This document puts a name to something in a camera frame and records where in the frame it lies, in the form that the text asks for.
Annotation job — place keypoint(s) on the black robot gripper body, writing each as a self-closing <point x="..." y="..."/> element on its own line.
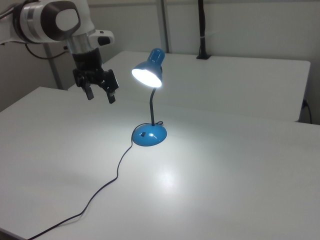
<point x="87" y="62"/>

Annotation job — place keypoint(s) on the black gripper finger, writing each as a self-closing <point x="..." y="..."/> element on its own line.
<point x="88" y="92"/>
<point x="110" y="82"/>

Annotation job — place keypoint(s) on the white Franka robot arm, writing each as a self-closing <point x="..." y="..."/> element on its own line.
<point x="45" y="22"/>

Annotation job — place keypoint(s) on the blue gooseneck desk lamp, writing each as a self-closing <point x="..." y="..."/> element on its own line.
<point x="150" y="136"/>

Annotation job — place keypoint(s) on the grey metal partition post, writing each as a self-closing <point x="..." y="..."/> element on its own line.
<point x="163" y="25"/>
<point x="53" y="70"/>

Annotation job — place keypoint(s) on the black clamped camera pole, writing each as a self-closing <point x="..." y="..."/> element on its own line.
<point x="202" y="30"/>

